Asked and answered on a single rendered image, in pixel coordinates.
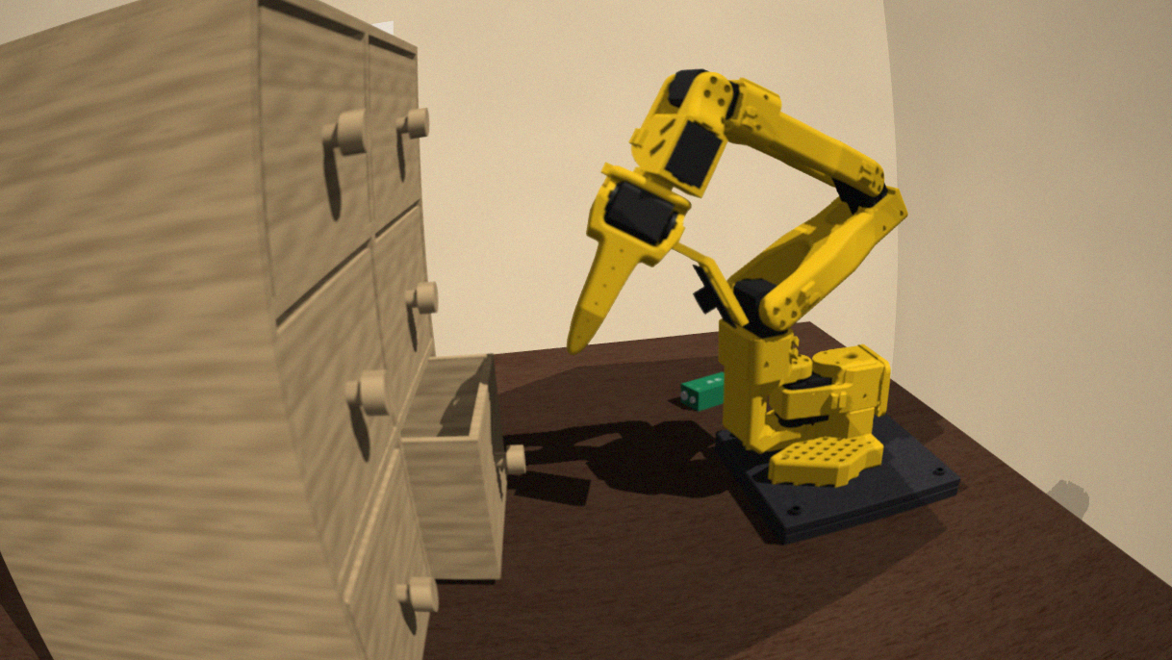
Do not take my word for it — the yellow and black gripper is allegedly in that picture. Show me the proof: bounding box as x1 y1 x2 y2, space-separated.
567 163 749 355

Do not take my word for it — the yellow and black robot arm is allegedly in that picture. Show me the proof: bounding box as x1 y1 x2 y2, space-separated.
629 68 908 488

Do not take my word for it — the wooden chest of drawers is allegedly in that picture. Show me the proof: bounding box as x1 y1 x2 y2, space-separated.
0 0 436 660

